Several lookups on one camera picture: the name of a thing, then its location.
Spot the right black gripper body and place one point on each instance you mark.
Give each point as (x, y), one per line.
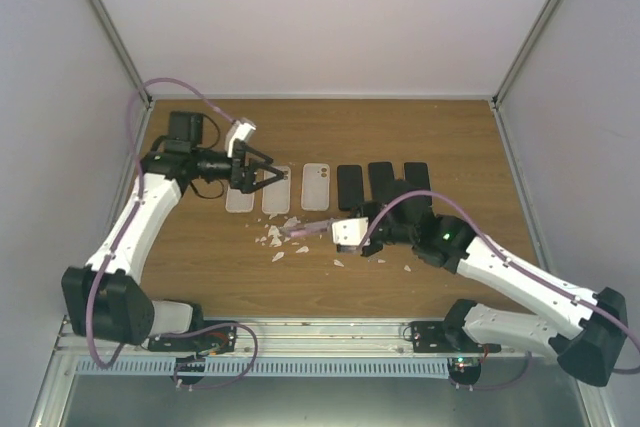
(364, 208)

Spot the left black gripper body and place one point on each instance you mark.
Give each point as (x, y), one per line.
(236, 179)

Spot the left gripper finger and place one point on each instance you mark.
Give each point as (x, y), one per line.
(268, 178)
(246, 149)

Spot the beige phone case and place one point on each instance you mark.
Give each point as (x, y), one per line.
(315, 192)

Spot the blue smartphone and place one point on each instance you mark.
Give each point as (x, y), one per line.
(381, 175)

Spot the purple phone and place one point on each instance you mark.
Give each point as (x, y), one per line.
(307, 229)

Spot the black smartphone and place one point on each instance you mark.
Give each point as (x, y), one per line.
(350, 187)

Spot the grey smartphone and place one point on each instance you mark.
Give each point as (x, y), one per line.
(416, 174)

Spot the white phone face down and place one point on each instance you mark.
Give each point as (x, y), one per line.
(276, 197)

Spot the beige phone with ring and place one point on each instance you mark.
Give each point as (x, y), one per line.
(237, 202)

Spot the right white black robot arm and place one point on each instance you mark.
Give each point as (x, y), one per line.
(583, 330)

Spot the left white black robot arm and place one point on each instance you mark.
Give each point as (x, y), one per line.
(104, 298)

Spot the white paint chip patch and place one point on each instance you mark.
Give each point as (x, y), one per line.
(276, 239)

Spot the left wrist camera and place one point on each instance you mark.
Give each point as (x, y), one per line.
(242, 130)

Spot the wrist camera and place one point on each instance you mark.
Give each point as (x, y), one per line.
(347, 234)
(242, 130)

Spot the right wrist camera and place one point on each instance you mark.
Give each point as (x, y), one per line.
(347, 234)

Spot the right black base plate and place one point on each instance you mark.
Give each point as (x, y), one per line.
(428, 337)

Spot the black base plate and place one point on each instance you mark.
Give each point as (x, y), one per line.
(428, 337)
(219, 338)

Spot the aluminium rail frame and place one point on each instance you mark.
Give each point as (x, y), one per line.
(379, 337)

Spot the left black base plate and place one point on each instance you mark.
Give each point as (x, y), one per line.
(219, 338)

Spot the grey slotted cable duct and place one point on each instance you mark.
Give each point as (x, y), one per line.
(275, 367)

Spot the left aluminium corner post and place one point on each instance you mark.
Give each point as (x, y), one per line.
(116, 43)

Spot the aluminium corner post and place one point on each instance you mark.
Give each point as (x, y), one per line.
(532, 38)
(116, 43)

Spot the right aluminium corner post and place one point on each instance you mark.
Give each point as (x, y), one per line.
(532, 38)

